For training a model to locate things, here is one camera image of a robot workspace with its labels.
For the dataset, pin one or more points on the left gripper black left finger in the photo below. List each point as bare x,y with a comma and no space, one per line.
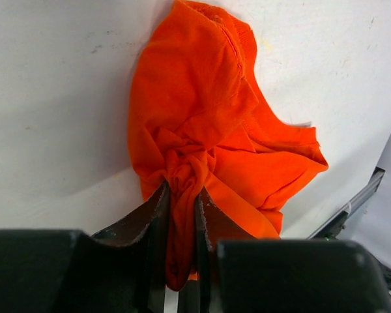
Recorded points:
118,269

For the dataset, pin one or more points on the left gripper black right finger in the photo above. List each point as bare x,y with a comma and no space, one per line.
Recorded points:
238,273

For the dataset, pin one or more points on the orange t-shirt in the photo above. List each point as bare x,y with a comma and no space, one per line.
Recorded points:
198,120

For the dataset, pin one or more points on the aluminium front rail frame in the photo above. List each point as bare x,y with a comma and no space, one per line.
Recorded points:
336,223

